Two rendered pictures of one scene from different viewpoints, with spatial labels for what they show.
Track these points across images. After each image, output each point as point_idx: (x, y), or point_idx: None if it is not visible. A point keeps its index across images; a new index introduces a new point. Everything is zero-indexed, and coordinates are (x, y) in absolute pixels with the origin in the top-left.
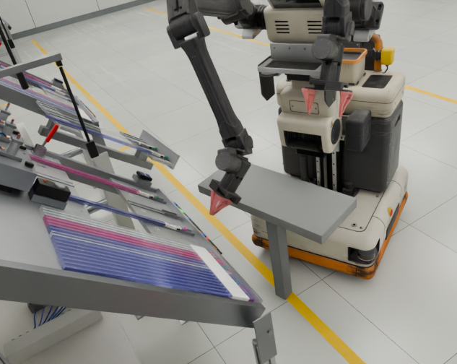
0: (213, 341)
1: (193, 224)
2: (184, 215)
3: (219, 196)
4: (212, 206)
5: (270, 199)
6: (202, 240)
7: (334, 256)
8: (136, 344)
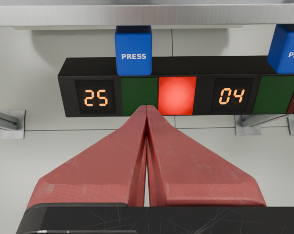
0: (183, 131)
1: (186, 20)
2: (285, 11)
3: (25, 211)
4: (126, 123)
5: None
6: (29, 0)
7: None
8: (240, 44)
